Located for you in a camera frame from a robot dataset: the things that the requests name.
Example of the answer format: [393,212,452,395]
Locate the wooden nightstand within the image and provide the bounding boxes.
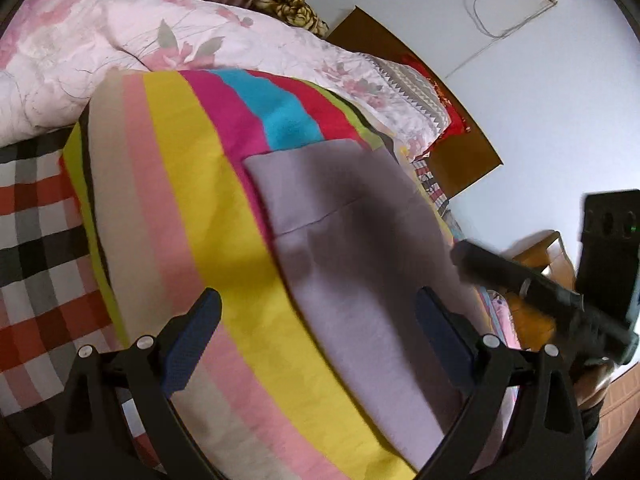
[502,230,583,351]

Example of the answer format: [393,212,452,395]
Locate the pink floral quilt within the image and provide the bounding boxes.
[0,0,441,161]

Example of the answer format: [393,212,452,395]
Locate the rainbow striped blanket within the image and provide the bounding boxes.
[60,67,481,480]

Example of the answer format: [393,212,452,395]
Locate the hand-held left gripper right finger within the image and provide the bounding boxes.
[415,286,588,480]

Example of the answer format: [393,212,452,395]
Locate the patterned bed sheet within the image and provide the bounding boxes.
[400,145,523,353]

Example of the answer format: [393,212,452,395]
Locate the thin wall cable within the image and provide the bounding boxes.
[445,0,558,81]

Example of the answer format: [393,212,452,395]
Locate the dark brown wooden headboard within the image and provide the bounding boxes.
[325,6,503,200]

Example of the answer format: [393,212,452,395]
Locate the red embroidered pillow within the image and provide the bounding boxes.
[400,55,473,161]

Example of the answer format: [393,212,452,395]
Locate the lilac pants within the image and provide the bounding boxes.
[242,139,506,472]

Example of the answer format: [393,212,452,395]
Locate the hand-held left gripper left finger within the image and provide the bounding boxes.
[52,287,223,480]

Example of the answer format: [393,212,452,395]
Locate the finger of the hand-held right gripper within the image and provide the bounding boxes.
[451,239,640,367]

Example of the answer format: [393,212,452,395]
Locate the grey zigzag pillow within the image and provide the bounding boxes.
[367,55,453,136]

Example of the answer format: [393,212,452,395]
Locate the red black plaid sheet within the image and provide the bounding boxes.
[0,127,166,466]

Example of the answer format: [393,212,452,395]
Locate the golden brown patterned blanket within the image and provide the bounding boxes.
[250,0,331,38]

